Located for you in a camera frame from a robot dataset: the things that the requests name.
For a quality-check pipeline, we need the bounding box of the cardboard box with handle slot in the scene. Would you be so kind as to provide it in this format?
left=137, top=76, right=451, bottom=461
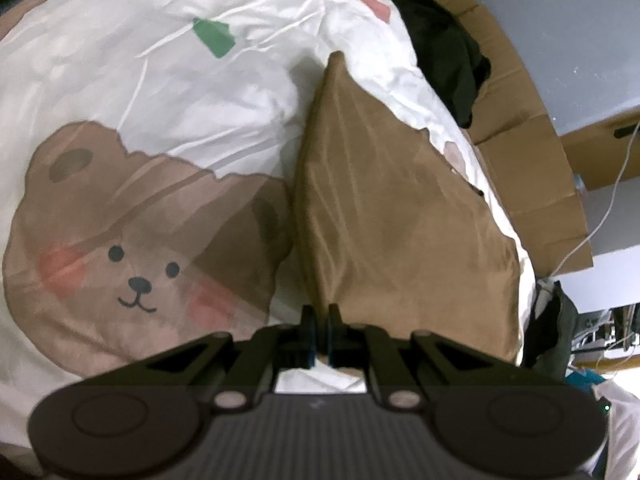
left=560, top=115, right=640, bottom=191

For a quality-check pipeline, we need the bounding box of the pale blue-grey board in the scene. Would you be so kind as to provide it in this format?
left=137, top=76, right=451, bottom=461
left=467, top=0, right=640, bottom=136

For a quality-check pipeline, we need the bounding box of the pile of black clothes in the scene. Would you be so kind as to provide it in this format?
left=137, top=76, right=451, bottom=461
left=350, top=0, right=493, bottom=128

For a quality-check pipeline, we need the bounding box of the white cable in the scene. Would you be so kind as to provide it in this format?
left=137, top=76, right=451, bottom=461
left=550, top=120, right=640, bottom=278

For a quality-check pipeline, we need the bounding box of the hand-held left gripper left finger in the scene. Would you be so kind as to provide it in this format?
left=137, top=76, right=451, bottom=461
left=132, top=305, right=317, bottom=412

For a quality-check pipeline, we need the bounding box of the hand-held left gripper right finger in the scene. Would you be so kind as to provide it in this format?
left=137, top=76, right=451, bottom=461
left=329, top=304, right=511, bottom=411

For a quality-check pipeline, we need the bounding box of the brown printed T-shirt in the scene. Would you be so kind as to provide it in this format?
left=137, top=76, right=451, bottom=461
left=292, top=50, right=526, bottom=393

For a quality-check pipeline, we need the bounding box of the dark green cloth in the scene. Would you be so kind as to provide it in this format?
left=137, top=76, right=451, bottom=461
left=522, top=280, right=581, bottom=371

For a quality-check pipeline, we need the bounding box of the flattened cardboard sheet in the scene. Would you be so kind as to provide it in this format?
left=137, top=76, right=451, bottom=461
left=390, top=0, right=596, bottom=278

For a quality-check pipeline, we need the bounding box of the white bear print bedsheet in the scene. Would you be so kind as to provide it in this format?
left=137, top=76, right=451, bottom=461
left=0, top=0, right=538, bottom=461

